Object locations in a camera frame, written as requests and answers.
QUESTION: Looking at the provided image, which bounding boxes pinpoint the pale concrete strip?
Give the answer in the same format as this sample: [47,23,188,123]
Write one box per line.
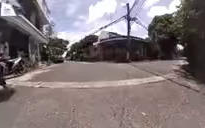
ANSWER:
[5,64,168,90]

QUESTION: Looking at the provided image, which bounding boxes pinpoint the dark building with blue roof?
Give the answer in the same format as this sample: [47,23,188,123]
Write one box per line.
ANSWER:
[89,30,151,63]

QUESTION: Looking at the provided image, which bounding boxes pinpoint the green trees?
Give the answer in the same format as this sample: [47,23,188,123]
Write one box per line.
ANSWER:
[66,34,100,62]

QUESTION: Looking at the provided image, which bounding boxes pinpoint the straight utility pole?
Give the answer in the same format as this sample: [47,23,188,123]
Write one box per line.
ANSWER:
[124,2,133,62]

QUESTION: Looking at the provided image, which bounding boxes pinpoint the grey concrete road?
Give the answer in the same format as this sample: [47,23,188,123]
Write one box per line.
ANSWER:
[0,59,205,128]

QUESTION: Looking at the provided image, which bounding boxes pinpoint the trees beside white building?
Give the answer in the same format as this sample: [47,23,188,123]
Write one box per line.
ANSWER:
[39,22,71,64]

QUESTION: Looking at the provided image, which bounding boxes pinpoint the motorcycle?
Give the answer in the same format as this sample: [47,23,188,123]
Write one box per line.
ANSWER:
[0,54,28,77]

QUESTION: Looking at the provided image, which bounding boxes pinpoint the white multi-storey building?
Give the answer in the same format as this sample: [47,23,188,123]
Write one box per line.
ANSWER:
[0,0,53,82]

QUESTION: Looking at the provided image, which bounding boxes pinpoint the grey pavement strip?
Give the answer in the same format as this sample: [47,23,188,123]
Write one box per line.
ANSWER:
[170,59,205,100]

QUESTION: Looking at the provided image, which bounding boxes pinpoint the dark trees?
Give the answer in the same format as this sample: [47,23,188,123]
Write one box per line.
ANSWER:
[146,0,205,86]

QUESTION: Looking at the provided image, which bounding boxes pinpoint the person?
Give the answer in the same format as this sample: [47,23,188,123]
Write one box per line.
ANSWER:
[0,50,8,88]

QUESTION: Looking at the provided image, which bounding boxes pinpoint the overhead wires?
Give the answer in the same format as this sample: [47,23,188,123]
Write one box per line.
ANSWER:
[69,0,152,45]

